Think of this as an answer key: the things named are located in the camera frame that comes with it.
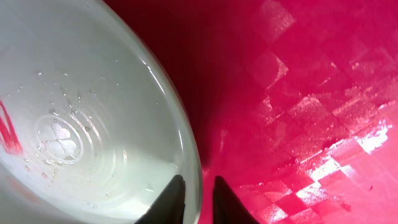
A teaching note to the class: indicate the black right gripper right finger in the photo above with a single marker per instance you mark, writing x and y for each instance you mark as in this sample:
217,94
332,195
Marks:
227,207

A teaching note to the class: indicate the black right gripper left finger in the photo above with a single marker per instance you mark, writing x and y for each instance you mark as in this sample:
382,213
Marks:
169,207

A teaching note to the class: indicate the pale green plate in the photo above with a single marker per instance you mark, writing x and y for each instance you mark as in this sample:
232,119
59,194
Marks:
92,130

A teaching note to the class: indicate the red plastic tray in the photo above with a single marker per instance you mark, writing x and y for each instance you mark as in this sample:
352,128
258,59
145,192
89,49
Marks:
292,102

